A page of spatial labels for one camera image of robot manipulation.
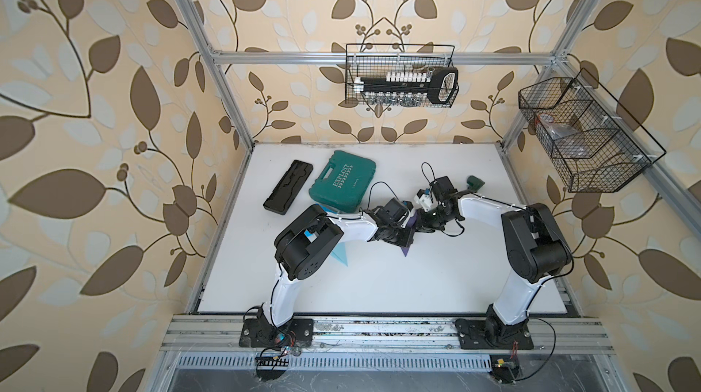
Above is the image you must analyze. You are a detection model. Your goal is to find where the light blue square paper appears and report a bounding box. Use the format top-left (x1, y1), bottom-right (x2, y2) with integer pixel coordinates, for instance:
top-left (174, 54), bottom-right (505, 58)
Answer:
top-left (332, 243), bottom-right (348, 266)

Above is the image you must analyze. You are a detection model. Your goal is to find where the black socket set holder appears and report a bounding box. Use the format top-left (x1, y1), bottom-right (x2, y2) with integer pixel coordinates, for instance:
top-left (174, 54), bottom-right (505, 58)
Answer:
top-left (350, 67), bottom-right (459, 107)

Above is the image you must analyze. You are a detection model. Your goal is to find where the green plastic tool case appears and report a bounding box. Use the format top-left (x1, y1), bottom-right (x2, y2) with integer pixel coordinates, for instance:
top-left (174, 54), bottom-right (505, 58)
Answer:
top-left (309, 150), bottom-right (376, 213)

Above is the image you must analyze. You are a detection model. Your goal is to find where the small circuit board left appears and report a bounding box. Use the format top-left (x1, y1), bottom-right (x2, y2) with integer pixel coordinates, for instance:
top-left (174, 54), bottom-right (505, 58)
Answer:
top-left (255, 346), bottom-right (294, 382)

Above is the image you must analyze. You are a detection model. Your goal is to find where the black wire basket rear wall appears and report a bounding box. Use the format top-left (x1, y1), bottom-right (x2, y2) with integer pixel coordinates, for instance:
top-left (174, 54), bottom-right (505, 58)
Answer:
top-left (344, 43), bottom-right (459, 108)

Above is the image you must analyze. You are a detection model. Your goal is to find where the aluminium frame post left rear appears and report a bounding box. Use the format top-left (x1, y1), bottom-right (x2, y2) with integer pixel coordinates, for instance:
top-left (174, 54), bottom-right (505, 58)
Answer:
top-left (175, 0), bottom-right (255, 153)

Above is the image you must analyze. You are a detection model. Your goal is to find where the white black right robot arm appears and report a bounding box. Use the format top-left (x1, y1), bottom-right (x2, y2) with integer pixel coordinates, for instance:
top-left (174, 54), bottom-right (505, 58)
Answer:
top-left (414, 177), bottom-right (573, 340)

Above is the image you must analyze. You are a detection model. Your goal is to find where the small circuit board right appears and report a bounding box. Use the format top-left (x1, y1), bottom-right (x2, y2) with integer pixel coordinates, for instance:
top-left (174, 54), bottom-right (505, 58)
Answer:
top-left (489, 356), bottom-right (520, 385)

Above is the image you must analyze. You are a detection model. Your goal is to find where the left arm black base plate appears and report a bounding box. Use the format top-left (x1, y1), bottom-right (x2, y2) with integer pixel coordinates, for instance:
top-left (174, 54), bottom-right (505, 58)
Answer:
top-left (238, 316), bottom-right (314, 349)

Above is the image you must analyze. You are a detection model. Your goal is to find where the aluminium frame post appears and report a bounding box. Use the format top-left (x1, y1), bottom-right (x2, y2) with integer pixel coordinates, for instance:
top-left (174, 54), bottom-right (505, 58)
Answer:
top-left (500, 0), bottom-right (628, 150)
top-left (175, 0), bottom-right (255, 153)

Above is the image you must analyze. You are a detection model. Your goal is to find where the aluminium frame right side rail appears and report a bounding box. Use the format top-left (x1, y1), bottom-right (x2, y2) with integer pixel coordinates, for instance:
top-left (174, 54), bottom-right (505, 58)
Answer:
top-left (585, 82), bottom-right (700, 238)

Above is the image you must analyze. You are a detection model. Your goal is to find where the black wire basket right wall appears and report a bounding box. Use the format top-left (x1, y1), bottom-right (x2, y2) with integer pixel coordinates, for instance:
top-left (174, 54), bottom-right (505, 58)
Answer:
top-left (518, 68), bottom-right (654, 193)

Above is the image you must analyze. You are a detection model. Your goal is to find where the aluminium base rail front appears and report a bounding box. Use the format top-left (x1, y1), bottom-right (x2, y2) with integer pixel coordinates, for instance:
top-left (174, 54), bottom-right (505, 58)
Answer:
top-left (161, 315), bottom-right (614, 356)

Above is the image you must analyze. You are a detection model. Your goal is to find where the black wire basket wall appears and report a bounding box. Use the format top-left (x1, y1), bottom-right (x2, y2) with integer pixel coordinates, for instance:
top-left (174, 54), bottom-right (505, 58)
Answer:
top-left (518, 68), bottom-right (654, 193)
top-left (344, 43), bottom-right (459, 108)

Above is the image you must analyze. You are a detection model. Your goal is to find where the small circuit board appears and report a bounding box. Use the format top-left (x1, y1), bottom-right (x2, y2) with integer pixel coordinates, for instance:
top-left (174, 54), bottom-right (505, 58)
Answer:
top-left (489, 356), bottom-right (520, 385)
top-left (255, 346), bottom-right (294, 382)

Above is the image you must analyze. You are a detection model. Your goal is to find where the black foam tool tray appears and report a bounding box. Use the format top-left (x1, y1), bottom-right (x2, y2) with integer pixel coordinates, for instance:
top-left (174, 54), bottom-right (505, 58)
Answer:
top-left (263, 160), bottom-right (313, 215)

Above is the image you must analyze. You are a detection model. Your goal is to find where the plastic bag in basket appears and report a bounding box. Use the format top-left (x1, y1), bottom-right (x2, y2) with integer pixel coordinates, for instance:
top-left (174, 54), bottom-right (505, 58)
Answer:
top-left (537, 121), bottom-right (591, 160)

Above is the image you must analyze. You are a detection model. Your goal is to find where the purple square paper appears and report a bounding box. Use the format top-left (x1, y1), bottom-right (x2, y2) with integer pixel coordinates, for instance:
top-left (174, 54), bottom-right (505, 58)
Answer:
top-left (400, 211), bottom-right (419, 256)

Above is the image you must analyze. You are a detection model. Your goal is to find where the aluminium frame post right rear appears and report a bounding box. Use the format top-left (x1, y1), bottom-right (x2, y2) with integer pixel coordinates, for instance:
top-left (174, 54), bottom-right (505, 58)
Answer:
top-left (500, 0), bottom-right (628, 150)

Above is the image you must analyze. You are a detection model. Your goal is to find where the aluminium frame rear crossbar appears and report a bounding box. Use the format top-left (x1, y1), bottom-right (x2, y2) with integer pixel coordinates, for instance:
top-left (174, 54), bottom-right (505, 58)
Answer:
top-left (212, 51), bottom-right (557, 67)

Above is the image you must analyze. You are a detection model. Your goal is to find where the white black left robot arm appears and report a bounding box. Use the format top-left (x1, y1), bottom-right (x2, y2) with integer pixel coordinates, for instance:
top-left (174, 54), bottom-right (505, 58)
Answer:
top-left (263, 198), bottom-right (414, 328)

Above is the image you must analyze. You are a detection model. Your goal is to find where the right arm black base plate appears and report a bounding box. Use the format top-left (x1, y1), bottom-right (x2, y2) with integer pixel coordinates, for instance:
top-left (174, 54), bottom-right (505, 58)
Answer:
top-left (454, 317), bottom-right (534, 350)

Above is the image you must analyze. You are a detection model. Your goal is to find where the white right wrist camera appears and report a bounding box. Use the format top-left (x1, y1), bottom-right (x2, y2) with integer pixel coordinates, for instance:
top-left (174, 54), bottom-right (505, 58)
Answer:
top-left (414, 189), bottom-right (438, 212)

